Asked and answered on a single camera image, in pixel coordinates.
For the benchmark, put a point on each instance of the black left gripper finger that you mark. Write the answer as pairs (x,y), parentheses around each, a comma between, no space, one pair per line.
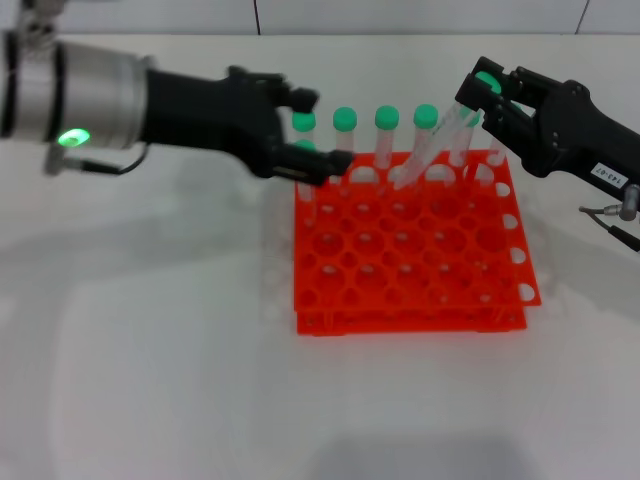
(305,100)
(320,164)

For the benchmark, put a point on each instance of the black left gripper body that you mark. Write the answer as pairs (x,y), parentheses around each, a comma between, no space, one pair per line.
(210,120)

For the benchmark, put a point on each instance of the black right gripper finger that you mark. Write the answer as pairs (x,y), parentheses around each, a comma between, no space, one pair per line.
(510,125)
(467,95)

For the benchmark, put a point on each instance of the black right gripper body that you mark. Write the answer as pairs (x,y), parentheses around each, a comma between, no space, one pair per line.
(570,130)

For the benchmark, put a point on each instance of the clear test tube green cap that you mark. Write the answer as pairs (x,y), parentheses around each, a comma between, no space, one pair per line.
(303,121)
(485,81)
(305,146)
(345,119)
(426,115)
(496,156)
(459,150)
(387,117)

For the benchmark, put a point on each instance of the orange plastic test tube rack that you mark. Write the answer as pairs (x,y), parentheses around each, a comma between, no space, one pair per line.
(425,324)

